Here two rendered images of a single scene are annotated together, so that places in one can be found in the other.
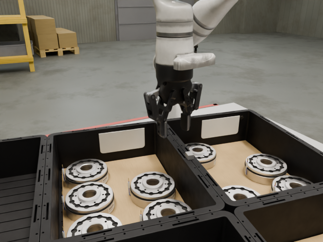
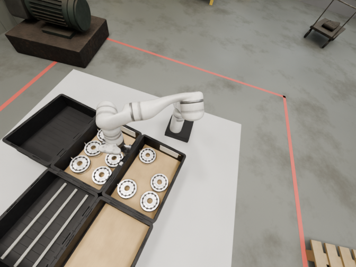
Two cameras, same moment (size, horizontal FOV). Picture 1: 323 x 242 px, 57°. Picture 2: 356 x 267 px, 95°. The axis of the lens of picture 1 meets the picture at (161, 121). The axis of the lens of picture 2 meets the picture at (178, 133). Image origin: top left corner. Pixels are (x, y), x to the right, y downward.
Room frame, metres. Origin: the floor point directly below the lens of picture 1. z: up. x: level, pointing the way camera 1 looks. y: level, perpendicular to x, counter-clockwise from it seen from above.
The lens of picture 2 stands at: (0.45, -0.39, 1.81)
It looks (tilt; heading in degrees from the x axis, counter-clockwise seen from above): 58 degrees down; 27
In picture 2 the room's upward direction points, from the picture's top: 18 degrees clockwise
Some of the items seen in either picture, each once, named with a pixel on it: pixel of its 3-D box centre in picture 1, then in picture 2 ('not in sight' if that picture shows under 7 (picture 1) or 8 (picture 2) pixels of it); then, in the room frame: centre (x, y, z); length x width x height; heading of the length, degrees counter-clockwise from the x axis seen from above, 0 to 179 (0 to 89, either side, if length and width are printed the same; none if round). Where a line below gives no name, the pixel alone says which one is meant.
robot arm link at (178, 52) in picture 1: (180, 47); (112, 139); (0.58, -0.04, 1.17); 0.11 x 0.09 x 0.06; 36
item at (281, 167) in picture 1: (266, 163); (159, 182); (0.66, -0.27, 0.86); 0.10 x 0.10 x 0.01
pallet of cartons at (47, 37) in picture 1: (51, 34); not in sight; (7.14, 2.53, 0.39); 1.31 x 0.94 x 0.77; 27
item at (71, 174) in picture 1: (86, 169); (105, 134); (0.64, 0.19, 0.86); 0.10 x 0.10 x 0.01
